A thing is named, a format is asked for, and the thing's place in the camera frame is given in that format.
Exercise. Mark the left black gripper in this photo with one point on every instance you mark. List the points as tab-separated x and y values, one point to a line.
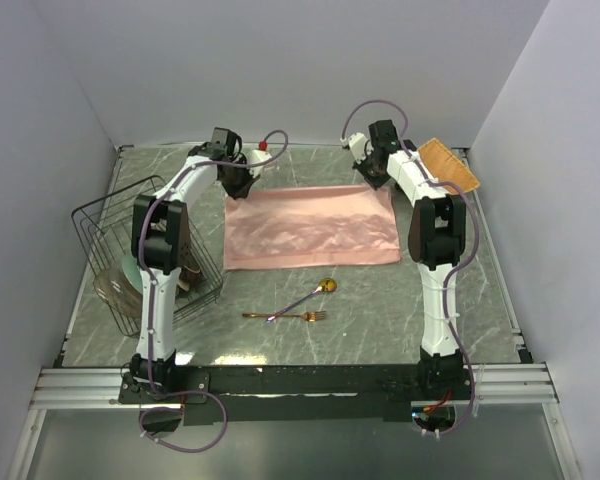
243	190

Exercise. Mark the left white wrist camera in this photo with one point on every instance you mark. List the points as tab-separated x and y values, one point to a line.
257	158

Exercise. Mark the clear glass bowl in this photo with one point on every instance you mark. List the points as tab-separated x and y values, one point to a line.
115	290

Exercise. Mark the gold spoon with purple handle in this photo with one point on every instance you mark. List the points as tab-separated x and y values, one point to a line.
326	285

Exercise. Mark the pink satin napkin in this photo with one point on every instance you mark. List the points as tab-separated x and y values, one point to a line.
301	227

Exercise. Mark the brown ceramic plate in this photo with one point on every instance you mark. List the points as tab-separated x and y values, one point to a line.
190	274

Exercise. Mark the aluminium rail frame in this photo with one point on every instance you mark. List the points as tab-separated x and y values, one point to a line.
491	384

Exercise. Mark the black wire dish rack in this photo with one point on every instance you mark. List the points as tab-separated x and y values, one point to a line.
104	228

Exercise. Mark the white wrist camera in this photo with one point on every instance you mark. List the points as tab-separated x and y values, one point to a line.
356	144
257	158

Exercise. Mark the teal green bowl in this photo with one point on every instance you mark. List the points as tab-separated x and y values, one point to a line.
131	272

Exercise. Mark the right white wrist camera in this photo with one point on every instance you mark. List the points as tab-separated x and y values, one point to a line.
356	144

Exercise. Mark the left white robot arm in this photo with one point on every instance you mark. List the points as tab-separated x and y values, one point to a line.
161	246

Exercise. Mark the rose gold fork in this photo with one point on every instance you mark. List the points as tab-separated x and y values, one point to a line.
312	316

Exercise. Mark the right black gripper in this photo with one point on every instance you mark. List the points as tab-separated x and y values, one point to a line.
375	183

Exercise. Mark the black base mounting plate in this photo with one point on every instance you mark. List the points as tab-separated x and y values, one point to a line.
208	394

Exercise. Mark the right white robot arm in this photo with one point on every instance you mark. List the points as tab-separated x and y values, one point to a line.
436	238

